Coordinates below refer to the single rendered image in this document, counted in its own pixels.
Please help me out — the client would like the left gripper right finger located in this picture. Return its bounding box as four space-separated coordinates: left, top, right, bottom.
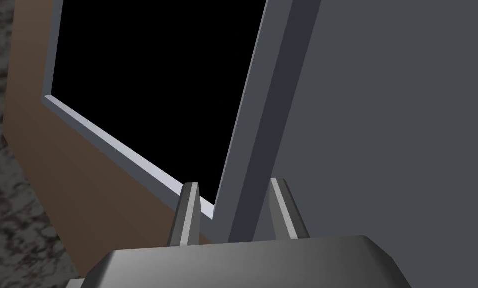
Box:
269 177 312 241

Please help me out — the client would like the grey appliance with dark inside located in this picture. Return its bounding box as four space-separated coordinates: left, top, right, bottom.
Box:
41 0 269 222

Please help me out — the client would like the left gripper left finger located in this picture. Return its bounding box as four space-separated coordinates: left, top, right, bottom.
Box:
167 181 202 247

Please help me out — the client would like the grey appliance door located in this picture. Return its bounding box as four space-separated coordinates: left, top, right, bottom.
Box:
212 0 478 288

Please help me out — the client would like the brown cabinet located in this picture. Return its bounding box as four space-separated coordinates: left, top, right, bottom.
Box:
2 0 213 280

